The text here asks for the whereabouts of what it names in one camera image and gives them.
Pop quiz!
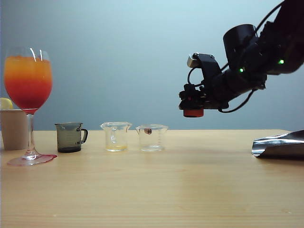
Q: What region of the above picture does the black camera cable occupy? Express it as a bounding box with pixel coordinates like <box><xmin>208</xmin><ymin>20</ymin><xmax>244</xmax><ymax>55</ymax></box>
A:
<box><xmin>187</xmin><ymin>67</ymin><xmax>205</xmax><ymax>87</ymax></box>

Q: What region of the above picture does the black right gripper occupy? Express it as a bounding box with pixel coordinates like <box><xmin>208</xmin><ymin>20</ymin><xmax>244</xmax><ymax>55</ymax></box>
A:
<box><xmin>178</xmin><ymin>53</ymin><xmax>233</xmax><ymax>111</ymax></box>

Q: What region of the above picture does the wine glass with orange drink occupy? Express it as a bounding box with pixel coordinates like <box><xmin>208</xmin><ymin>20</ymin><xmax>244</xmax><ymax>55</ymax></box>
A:
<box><xmin>3</xmin><ymin>47</ymin><xmax>55</xmax><ymax>167</ymax></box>

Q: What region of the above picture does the lemon slice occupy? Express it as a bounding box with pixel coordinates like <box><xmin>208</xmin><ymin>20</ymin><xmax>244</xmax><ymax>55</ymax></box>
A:
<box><xmin>0</xmin><ymin>97</ymin><xmax>14</xmax><ymax>111</ymax></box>

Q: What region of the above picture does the shiny silver foil sheet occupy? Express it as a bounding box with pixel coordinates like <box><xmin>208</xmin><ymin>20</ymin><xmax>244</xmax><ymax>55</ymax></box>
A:
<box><xmin>251</xmin><ymin>129</ymin><xmax>304</xmax><ymax>159</ymax></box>

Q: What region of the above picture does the red spilled liquid puddle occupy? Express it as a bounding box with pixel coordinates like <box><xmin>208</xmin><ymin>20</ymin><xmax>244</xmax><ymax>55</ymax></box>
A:
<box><xmin>6</xmin><ymin>153</ymin><xmax>58</xmax><ymax>167</ymax></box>

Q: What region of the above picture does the clear cup with wooden handle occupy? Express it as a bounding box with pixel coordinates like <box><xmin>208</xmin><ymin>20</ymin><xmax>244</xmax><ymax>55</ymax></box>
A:
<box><xmin>135</xmin><ymin>124</ymin><xmax>170</xmax><ymax>152</ymax></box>

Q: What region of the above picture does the amber glass measuring cup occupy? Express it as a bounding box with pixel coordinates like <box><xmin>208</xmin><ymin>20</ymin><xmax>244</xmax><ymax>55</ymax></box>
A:
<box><xmin>183</xmin><ymin>107</ymin><xmax>205</xmax><ymax>118</ymax></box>

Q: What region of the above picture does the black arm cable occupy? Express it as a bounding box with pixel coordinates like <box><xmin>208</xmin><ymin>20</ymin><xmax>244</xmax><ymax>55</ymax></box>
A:
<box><xmin>218</xmin><ymin>89</ymin><xmax>256</xmax><ymax>113</ymax></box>

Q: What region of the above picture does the brown paper cup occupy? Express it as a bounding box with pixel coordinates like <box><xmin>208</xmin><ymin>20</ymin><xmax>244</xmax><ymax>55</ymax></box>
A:
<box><xmin>0</xmin><ymin>109</ymin><xmax>29</xmax><ymax>151</ymax></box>

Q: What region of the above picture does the clear cup with yellow residue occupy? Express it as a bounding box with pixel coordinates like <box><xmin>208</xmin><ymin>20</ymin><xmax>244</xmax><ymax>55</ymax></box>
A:
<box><xmin>99</xmin><ymin>121</ymin><xmax>133</xmax><ymax>152</ymax></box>

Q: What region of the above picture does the smoky grey measuring cup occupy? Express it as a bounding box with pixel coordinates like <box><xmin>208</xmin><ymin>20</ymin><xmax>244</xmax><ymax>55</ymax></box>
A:
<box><xmin>54</xmin><ymin>122</ymin><xmax>89</xmax><ymax>153</ymax></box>

